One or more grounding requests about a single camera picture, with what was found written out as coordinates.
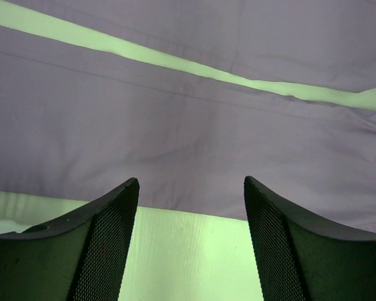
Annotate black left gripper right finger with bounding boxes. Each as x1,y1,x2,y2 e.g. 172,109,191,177
244,176,376,301

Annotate purple trousers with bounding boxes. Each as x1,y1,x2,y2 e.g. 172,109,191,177
0,1,376,232

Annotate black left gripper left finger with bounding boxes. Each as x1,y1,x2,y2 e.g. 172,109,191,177
0,178,140,301

